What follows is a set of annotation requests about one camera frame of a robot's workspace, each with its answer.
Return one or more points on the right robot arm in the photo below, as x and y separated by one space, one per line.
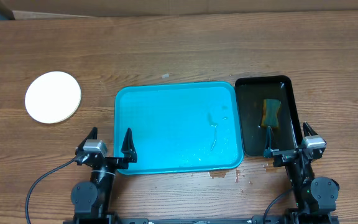
315 196

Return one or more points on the white plate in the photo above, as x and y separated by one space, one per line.
47 87

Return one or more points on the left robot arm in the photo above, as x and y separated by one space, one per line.
91 198

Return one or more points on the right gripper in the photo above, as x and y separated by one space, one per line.
289 154

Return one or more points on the green yellow sponge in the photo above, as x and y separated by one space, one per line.
270 110

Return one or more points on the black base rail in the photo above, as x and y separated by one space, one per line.
257 219

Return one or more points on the yellow-green rimmed plate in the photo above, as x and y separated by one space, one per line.
60 108

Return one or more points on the teal plastic tray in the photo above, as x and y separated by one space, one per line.
186 127

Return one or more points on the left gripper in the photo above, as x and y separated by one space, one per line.
128 150

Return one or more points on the black water tray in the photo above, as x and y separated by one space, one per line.
250 94

